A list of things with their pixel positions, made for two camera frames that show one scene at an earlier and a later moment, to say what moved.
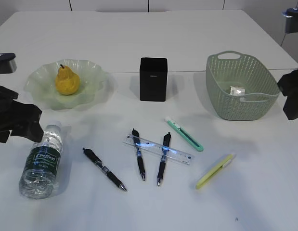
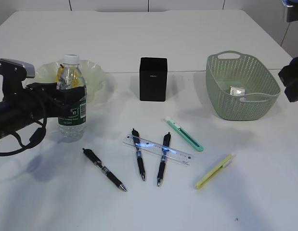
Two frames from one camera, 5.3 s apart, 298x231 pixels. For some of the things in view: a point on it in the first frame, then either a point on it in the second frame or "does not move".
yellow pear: [67, 82] does not move
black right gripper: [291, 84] → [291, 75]
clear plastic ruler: [159, 148] does not move
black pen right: [166, 142] does not move
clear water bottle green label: [38, 179] → [72, 129]
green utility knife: [195, 144] does not move
